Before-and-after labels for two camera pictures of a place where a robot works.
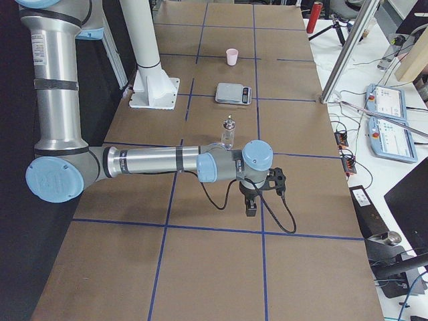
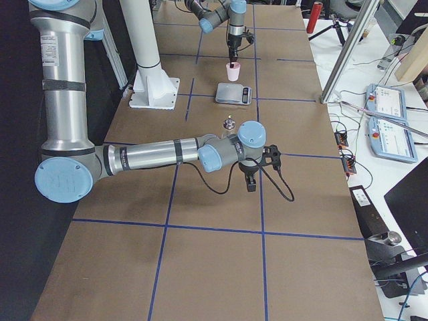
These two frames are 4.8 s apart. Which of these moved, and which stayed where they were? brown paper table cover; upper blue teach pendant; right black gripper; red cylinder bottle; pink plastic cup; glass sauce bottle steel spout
Moved: right black gripper; pink plastic cup
Stayed: red cylinder bottle; brown paper table cover; upper blue teach pendant; glass sauce bottle steel spout
